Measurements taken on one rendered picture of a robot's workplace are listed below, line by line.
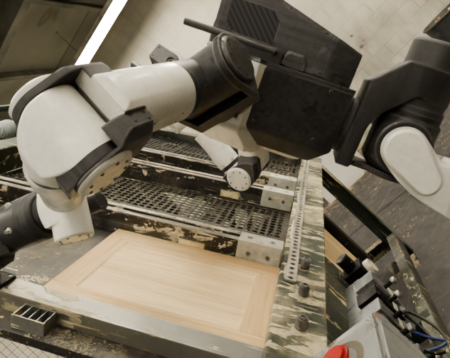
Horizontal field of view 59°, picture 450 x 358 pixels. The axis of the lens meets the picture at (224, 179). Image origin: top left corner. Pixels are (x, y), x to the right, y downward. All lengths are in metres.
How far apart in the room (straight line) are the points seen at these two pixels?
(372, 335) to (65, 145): 0.40
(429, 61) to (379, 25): 5.28
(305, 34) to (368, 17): 5.34
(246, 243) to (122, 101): 0.73
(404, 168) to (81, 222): 0.60
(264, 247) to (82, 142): 0.76
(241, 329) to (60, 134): 0.57
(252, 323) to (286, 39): 0.58
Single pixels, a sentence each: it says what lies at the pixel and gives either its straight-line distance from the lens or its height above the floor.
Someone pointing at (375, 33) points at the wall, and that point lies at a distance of 6.13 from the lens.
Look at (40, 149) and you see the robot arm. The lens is 0.49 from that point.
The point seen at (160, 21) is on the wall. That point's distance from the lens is 6.75.
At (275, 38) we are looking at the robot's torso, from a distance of 0.81.
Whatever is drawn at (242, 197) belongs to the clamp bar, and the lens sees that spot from 1.64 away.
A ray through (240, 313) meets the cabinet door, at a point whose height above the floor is 0.94.
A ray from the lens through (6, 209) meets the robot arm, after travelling 0.79.
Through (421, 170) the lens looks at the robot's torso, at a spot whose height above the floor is 0.91.
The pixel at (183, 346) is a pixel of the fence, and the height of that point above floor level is 1.02.
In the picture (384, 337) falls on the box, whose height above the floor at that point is 0.92.
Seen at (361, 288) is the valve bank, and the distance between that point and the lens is 1.02.
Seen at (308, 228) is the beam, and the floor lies 0.85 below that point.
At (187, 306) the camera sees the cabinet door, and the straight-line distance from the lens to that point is 0.93.
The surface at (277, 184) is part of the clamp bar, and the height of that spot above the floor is 0.97.
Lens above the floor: 1.17
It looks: level
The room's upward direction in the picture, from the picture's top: 47 degrees counter-clockwise
